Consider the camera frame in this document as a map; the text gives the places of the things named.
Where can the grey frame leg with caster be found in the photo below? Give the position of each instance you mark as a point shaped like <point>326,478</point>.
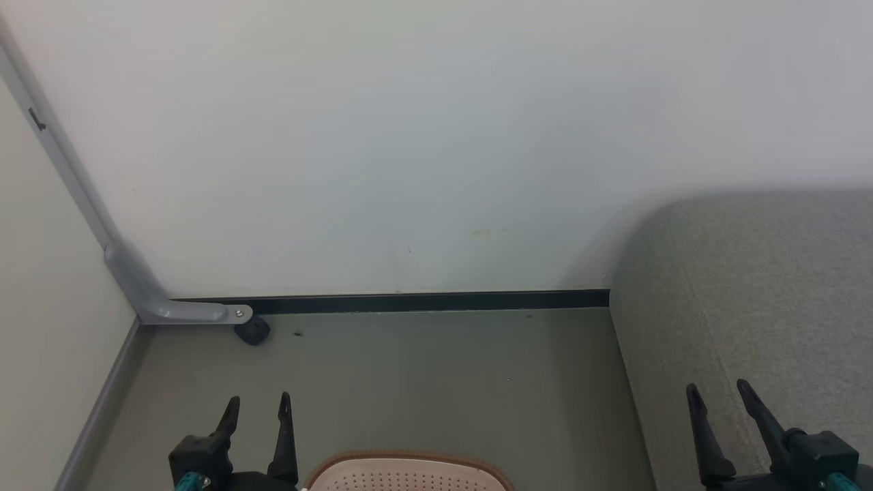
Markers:
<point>140,290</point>

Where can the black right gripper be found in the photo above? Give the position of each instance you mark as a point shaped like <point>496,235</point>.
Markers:
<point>818,453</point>

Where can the cream perforated laundry basket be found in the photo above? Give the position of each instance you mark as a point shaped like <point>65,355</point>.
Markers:
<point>409,474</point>

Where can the grey baseboard strip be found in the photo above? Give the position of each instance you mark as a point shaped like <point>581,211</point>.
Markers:
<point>102,409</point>

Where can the grey fabric sofa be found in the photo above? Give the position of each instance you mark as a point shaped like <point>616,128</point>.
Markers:
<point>750,293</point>

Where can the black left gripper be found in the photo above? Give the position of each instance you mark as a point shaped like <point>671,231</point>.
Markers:
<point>201,458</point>

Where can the black baseboard strip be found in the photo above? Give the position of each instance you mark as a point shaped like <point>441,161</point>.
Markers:
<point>409,301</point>

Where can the black caster wheel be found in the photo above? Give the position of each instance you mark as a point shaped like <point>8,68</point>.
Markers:
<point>252,331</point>

